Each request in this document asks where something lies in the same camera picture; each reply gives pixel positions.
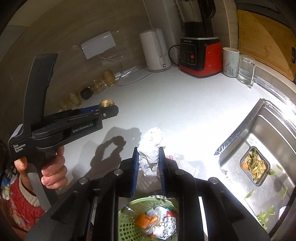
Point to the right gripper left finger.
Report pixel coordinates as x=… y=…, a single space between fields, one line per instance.
x=135 y=168

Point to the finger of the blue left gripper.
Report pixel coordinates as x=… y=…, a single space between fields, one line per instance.
x=90 y=108
x=107 y=112

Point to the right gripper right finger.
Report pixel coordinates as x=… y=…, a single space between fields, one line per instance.
x=161 y=168

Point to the small brown nut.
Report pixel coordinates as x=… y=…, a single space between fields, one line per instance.
x=106 y=103

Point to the white tissue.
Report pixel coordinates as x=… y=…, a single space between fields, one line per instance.
x=148 y=150

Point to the orange foam fruit net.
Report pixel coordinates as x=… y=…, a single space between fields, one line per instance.
x=143 y=221

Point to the red snack bag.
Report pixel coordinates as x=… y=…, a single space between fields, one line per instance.
x=170 y=213

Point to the orange peel piece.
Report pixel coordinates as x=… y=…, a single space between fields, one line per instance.
x=153 y=219

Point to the red knit sleeve forearm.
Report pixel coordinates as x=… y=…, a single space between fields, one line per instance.
x=23 y=209

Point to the green plastic trash basket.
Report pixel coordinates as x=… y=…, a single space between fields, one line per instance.
x=127 y=230

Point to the person's left hand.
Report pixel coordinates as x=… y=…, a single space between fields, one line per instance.
x=53 y=173

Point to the amber glass cup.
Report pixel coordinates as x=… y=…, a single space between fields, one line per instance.
x=64 y=105
x=108 y=77
x=75 y=98

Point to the white electric kettle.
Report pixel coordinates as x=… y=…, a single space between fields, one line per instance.
x=155 y=50

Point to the sink strainer with scraps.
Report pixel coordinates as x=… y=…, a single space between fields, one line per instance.
x=255 y=166

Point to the stainless steel sink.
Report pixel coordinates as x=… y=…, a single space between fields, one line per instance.
x=272 y=131

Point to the red black blender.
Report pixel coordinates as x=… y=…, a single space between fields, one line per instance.
x=200 y=49

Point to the white patterned ceramic cup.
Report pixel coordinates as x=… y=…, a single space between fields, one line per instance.
x=230 y=62

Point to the clear glass mug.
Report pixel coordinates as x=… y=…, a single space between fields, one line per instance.
x=246 y=71

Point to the wooden cutting board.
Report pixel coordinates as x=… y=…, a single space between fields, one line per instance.
x=267 y=41

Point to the white wall socket cover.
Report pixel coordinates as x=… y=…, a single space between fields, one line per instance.
x=98 y=45

